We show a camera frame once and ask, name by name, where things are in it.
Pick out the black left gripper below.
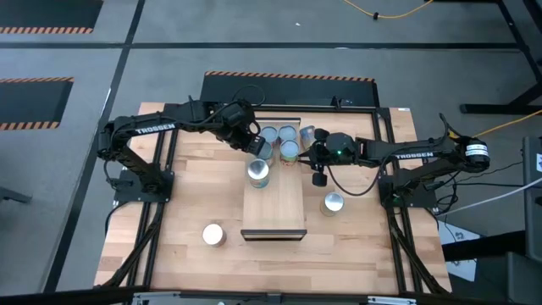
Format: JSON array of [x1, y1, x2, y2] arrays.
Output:
[[213, 99, 267, 156]]

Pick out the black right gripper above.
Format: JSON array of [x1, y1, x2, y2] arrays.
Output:
[[308, 128, 335, 188]]

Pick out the blue and red label can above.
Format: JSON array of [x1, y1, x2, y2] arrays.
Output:
[[259, 125, 279, 145]]

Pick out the white-ended multicolour label can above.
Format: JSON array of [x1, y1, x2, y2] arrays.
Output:
[[246, 158, 271, 190]]

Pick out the bare silver tin can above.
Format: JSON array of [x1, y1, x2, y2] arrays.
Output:
[[299, 125, 318, 150]]

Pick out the green can with red swirls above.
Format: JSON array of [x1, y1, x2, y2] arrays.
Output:
[[279, 139, 301, 168]]

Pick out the orange slices print tin can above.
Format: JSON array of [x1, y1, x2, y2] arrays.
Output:
[[278, 124, 298, 143]]

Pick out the carrots label tin can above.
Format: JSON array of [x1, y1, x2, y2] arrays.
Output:
[[319, 191, 345, 218]]

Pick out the red and yellow tin can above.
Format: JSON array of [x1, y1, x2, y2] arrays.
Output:
[[202, 223, 227, 248]]

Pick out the black hazard-striped floor mat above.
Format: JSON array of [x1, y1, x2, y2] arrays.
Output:
[[198, 70, 381, 108], [0, 0, 104, 35], [0, 76, 75, 131]]

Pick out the rig crossbar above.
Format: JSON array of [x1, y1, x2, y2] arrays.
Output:
[[0, 286, 424, 305]]

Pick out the white paper sheet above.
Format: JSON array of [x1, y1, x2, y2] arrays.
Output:
[[435, 219, 478, 283]]

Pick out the black metal stand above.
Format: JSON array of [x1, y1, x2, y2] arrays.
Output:
[[459, 0, 542, 115]]

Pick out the grey cabinet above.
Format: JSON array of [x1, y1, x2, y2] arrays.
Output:
[[521, 135, 542, 263]]

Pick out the dark grey seat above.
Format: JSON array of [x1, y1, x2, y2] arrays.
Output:
[[442, 230, 542, 305]]

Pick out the grey furniture foot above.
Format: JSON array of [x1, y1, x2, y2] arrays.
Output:
[[0, 186, 33, 205]]

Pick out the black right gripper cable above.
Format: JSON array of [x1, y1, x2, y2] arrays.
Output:
[[324, 163, 383, 197]]

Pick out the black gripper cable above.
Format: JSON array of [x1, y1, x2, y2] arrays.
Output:
[[324, 163, 383, 197], [230, 84, 267, 108]]

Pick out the black aluminium table frame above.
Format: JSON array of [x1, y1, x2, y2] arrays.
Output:
[[97, 96, 452, 297]]

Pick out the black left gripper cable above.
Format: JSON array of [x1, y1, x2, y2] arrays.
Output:
[[230, 84, 267, 108]]

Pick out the wooden shelf with black frame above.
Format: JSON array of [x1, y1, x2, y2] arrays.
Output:
[[240, 117, 308, 242]]

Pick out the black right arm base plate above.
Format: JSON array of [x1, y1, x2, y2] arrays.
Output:
[[378, 173, 437, 208]]

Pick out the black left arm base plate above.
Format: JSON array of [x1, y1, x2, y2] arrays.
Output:
[[113, 169, 174, 203]]

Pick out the yellow cable with black connector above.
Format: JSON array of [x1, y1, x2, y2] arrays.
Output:
[[342, 0, 435, 21]]

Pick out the light grey cable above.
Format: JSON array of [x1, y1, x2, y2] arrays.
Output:
[[435, 176, 542, 217]]

